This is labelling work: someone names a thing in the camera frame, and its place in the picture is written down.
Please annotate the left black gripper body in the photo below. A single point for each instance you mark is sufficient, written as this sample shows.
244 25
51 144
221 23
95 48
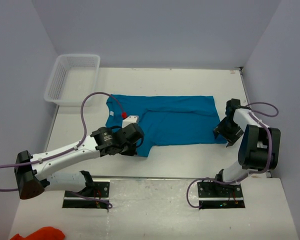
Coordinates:
131 150

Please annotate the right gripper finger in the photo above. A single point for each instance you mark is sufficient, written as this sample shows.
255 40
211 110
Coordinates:
217 131
231 141

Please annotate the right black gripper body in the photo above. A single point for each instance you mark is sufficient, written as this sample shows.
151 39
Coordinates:
228 133

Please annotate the blue t shirt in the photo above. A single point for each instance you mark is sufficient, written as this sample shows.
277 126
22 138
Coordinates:
168 120

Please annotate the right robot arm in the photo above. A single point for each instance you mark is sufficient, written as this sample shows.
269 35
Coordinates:
259 148

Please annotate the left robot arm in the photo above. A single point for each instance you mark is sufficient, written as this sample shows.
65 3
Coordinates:
37 173

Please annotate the white plastic basket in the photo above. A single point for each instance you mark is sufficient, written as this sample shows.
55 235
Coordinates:
73 77

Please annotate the orange t shirt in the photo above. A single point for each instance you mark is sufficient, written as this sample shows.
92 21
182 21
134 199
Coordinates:
44 233

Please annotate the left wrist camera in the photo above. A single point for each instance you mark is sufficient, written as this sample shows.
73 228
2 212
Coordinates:
131 119

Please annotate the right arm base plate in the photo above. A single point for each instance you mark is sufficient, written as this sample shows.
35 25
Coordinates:
212 195

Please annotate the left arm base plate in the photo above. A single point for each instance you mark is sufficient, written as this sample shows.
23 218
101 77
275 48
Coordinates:
96 198

